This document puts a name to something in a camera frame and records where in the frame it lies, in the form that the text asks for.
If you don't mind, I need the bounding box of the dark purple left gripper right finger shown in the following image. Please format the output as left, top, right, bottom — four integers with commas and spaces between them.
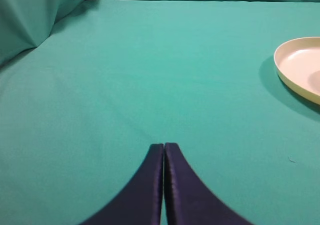
164, 143, 251, 225

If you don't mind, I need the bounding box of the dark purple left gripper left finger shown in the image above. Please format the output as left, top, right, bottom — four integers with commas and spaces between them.
82, 143, 164, 225

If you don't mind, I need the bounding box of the yellow plate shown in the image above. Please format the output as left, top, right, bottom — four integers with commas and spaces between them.
273, 36, 320, 104

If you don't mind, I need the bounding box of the green tablecloth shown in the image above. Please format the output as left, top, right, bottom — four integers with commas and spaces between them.
0, 0, 320, 225

